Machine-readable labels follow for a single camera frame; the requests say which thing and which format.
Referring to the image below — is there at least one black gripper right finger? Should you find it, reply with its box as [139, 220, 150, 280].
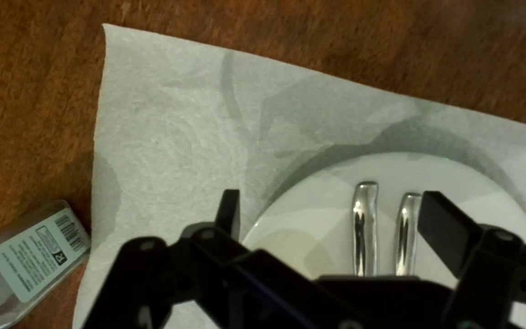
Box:
[418, 190, 482, 269]

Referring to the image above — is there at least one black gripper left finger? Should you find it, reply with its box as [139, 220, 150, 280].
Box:
[216, 190, 241, 240]

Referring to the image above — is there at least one silver fork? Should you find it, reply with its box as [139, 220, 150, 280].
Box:
[395, 192, 420, 276]

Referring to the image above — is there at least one silver spoon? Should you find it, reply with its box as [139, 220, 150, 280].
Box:
[351, 181, 378, 276]

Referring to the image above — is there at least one glass spice shaker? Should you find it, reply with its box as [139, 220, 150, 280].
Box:
[0, 200, 90, 329]

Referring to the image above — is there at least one white round plate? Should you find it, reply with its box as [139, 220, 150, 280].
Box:
[243, 154, 526, 280]

